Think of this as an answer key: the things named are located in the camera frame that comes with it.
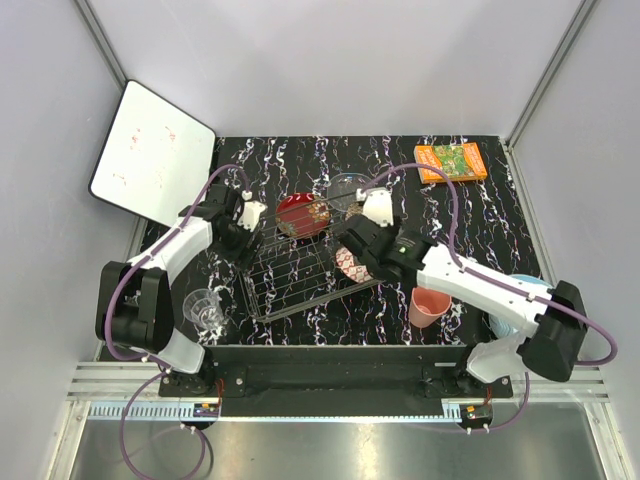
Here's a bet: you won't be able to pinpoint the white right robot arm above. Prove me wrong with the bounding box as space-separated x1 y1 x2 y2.
336 215 587 397

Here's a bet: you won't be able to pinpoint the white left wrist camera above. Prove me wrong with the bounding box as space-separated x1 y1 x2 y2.
237 200 267 232

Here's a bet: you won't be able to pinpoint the beige patterned bowl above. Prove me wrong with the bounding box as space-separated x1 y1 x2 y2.
335 247 373 284

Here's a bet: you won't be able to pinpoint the clear glass plate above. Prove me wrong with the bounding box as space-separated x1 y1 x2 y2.
326 173 371 212

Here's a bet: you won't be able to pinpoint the white board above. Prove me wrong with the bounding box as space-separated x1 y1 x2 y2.
89 80 216 226

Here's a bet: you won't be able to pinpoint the clear drinking glass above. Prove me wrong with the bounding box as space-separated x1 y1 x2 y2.
182 289 226 333

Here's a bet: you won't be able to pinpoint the orange green book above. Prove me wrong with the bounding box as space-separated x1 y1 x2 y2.
414 142 488 182

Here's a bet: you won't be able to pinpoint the pink plastic cup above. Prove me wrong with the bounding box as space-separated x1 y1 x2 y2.
408 287 452 329

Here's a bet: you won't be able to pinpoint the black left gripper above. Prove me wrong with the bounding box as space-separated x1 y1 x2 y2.
211 216 266 270

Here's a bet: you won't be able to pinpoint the wire dish rack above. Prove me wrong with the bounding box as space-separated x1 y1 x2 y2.
240 195 378 323

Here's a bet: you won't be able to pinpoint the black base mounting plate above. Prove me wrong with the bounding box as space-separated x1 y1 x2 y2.
159 346 513 413

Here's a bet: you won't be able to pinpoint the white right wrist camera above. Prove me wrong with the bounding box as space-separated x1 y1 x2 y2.
356 188 394 228

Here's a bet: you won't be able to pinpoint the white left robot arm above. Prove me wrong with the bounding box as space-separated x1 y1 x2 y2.
95 186 267 396

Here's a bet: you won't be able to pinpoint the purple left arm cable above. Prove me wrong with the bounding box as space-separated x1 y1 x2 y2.
104 163 251 479

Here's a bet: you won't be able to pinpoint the aluminium cable rail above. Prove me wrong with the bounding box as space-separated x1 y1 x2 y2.
87 399 462 424

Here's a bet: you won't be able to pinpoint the light blue headphones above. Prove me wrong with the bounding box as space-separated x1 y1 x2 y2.
488 274 552 339

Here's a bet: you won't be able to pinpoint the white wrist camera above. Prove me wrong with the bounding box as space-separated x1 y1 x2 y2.
356 188 394 228
237 200 267 232

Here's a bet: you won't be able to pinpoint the red floral plate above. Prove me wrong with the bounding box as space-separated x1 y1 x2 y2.
275 193 331 239

